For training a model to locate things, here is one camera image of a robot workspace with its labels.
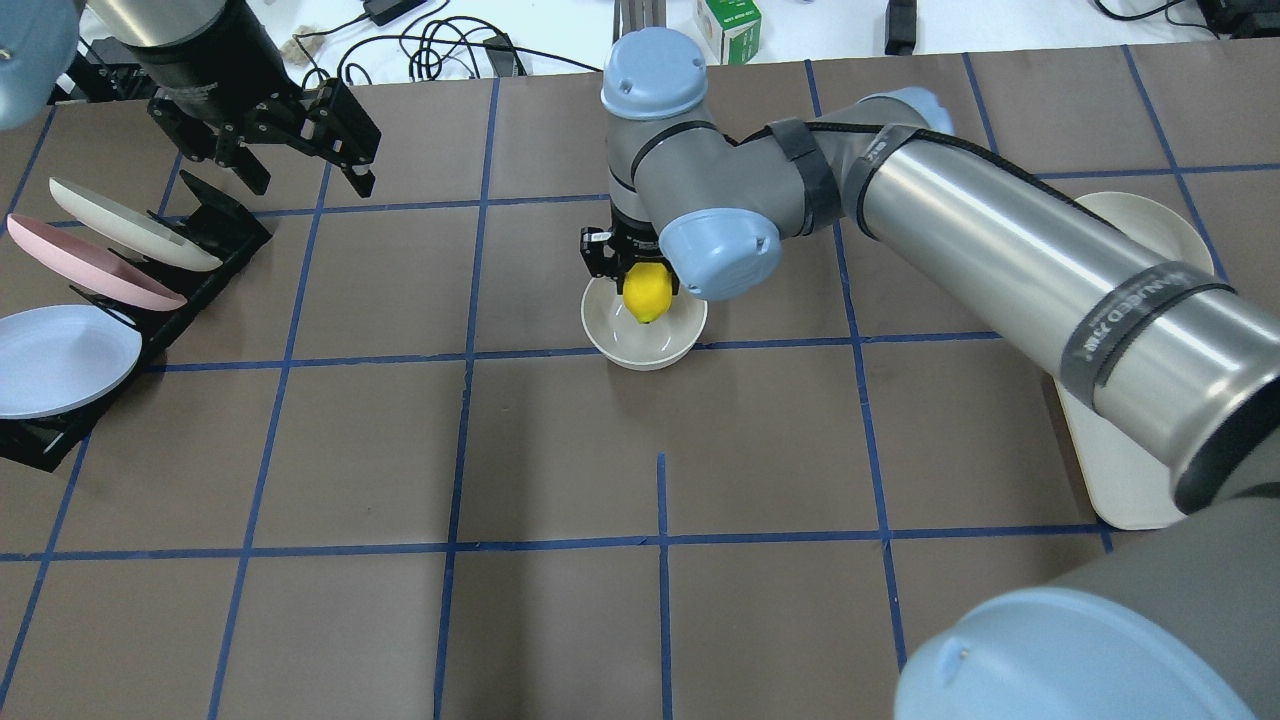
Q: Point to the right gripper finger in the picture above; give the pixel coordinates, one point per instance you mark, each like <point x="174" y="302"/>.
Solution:
<point x="603" y="252"/>

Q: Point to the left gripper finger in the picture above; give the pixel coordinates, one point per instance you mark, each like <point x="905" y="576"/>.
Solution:
<point x="239" y="160"/>
<point x="339" y="130"/>

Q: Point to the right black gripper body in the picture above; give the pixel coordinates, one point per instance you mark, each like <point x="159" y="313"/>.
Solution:
<point x="603" y="252"/>

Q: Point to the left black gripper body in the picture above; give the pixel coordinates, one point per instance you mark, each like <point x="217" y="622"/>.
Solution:
<point x="212" y="68"/>

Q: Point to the yellow lemon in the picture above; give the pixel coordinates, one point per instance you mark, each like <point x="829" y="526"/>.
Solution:
<point x="647" y="291"/>

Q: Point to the white ceramic bowl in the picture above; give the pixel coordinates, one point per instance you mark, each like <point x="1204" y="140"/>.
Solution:
<point x="613" y="330"/>

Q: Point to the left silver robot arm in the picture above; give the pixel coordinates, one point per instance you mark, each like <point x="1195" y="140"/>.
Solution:
<point x="220" y="82"/>

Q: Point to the black plate rack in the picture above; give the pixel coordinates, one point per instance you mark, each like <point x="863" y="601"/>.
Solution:
<point x="219" y="225"/>

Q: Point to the black power adapter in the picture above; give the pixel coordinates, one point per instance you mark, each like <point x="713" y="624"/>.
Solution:
<point x="383" y="12"/>

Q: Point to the beige plate in rack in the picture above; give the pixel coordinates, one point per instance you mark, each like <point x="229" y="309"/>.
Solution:
<point x="130" y="228"/>

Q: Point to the pink plate in rack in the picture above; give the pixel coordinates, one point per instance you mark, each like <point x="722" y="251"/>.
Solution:
<point x="90" y="266"/>

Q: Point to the green white carton box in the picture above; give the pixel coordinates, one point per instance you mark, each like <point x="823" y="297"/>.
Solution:
<point x="732" y="29"/>

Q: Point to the blue plate in rack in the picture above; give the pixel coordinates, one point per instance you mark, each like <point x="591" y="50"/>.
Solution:
<point x="57" y="358"/>

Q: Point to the white round plate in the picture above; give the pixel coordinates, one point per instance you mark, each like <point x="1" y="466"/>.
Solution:
<point x="1151" y="224"/>

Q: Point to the white rectangular tray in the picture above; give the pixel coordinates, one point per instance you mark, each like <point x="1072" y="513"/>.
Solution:
<point x="1128" y="488"/>

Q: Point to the aluminium frame post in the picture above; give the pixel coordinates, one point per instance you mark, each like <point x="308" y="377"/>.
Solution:
<point x="633" y="15"/>

